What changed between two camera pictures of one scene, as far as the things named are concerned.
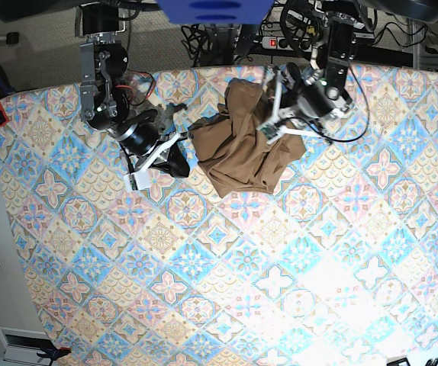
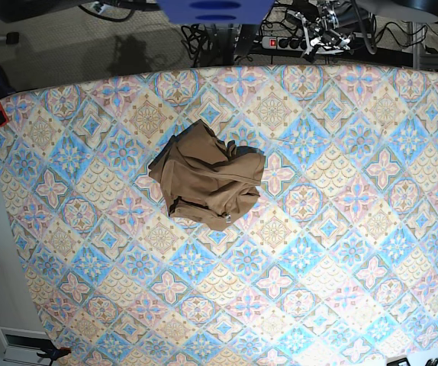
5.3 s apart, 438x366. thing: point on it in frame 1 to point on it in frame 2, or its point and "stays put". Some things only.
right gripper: x=278 y=123 to x=321 y=41
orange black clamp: x=53 y=354 stays put
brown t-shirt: x=233 y=152 to x=207 y=179
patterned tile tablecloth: x=355 y=258 stays put
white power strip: x=276 y=43 stays put
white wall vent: x=21 y=345 stays put
